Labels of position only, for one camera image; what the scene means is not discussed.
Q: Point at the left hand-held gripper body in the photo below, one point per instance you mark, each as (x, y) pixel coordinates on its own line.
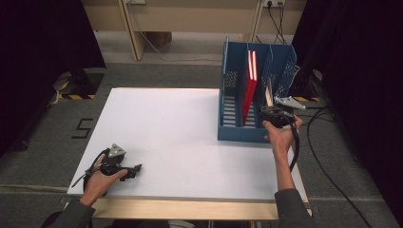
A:
(112, 164)

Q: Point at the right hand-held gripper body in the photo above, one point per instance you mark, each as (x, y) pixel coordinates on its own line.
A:
(280, 118)

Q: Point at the red picture book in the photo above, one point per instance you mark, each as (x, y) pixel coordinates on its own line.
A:
(254, 66)
(248, 95)

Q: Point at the blue plastic file rack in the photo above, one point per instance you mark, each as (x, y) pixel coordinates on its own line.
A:
(231, 63)

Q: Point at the person's right hand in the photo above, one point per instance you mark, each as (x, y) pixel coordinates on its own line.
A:
(282, 139)

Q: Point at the person's left hand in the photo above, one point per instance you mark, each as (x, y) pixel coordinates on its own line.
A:
(98, 185)

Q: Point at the yellow black hazard tape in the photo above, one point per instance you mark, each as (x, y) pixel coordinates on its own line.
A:
(309, 99)
(76, 97)

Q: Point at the black stand base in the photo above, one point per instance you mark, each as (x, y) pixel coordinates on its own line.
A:
(87, 82)
(309, 87)

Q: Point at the black tape floor mark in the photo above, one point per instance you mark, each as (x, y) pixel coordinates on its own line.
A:
(83, 128)

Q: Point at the black curtain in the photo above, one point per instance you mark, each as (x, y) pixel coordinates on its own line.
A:
(38, 63)
(364, 79)

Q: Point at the light wooden desk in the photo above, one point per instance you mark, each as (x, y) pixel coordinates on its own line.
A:
(190, 15)

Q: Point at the cardboard box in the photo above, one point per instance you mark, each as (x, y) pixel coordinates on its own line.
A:
(160, 38)

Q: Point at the white wall outlet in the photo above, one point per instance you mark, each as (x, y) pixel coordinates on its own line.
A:
(275, 2)
(134, 1)

